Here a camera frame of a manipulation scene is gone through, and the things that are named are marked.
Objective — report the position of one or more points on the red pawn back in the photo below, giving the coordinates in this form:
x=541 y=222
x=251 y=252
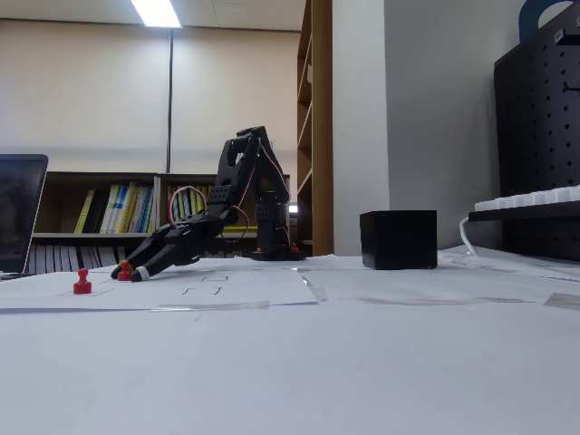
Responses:
x=123 y=275

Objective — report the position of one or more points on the tall wooden bookshelf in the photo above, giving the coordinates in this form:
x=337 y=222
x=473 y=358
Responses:
x=322 y=136

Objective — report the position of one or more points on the white paper with drawn squares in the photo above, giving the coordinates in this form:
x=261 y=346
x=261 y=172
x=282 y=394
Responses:
x=145 y=296

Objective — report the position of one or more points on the black box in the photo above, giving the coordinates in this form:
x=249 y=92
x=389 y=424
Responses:
x=399 y=240

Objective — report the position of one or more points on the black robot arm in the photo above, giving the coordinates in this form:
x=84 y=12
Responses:
x=267 y=190

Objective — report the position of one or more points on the blue rounded object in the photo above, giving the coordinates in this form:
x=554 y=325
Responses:
x=528 y=18

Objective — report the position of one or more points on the black book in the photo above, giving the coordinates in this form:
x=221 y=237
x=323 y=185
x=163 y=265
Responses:
x=97 y=210

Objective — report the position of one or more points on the red pawn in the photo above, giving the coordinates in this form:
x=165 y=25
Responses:
x=123 y=275
x=82 y=284

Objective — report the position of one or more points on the grey wall conduit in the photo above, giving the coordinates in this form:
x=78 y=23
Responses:
x=169 y=99

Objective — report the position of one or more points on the clear tape strip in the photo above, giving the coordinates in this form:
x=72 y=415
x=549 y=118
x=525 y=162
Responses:
x=316 y=290
x=208 y=306
x=564 y=301

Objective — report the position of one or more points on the black pegboard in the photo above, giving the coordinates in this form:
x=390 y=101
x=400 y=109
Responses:
x=534 y=113

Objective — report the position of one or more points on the dark laptop screen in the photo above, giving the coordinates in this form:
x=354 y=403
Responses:
x=18 y=213

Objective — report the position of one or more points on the black pegboard hook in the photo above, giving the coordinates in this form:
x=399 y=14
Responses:
x=572 y=87

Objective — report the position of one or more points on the yellow book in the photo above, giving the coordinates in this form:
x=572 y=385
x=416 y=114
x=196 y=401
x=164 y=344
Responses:
x=84 y=213

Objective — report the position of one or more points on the ceiling light panel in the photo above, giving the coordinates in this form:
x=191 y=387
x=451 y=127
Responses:
x=156 y=13

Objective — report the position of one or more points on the black metal rail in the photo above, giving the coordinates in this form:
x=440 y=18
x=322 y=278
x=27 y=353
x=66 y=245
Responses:
x=521 y=216

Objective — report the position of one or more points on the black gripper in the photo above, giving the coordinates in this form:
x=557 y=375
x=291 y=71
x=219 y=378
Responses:
x=169 y=252

